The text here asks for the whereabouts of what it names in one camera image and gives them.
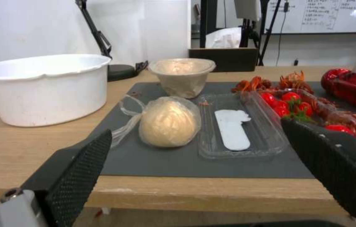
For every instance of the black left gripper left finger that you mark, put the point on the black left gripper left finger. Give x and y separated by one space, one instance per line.
71 175

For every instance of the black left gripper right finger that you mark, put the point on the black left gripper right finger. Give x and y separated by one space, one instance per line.
332 156

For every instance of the clear disposable takeout box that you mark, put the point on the clear disposable takeout box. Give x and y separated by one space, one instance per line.
260 132

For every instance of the dough ball in plastic bag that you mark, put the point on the dough ball in plastic bag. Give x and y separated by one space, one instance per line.
168 123

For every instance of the brown cardboard box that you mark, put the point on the brown cardboard box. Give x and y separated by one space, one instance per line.
225 59

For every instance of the white plastic bag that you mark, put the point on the white plastic bag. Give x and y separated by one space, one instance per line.
225 37

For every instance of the red cherry tomato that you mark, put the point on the red cherry tomato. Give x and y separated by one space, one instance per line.
281 109
291 96
267 98
306 108
338 128

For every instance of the red crayfish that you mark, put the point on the red crayfish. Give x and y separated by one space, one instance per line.
294 81
252 84
348 118

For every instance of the red soda can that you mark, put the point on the red soda can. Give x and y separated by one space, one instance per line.
351 88

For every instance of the white plastic basin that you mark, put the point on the white plastic basin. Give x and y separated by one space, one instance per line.
45 94

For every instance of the dark grey table mat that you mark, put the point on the dark grey table mat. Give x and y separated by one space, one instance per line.
171 163

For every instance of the white paper label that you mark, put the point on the white paper label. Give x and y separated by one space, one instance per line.
233 132

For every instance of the black desk lamp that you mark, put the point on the black desk lamp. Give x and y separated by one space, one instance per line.
119 71

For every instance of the black tripod stand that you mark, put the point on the black tripod stand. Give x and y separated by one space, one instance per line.
267 35

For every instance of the whiteboard with writing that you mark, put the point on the whiteboard with writing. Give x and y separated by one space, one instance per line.
323 16

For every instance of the film-wrapped beige bowl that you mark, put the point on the film-wrapped beige bowl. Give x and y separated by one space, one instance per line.
182 78

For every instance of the black metal frame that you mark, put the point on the black metal frame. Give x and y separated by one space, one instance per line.
208 23

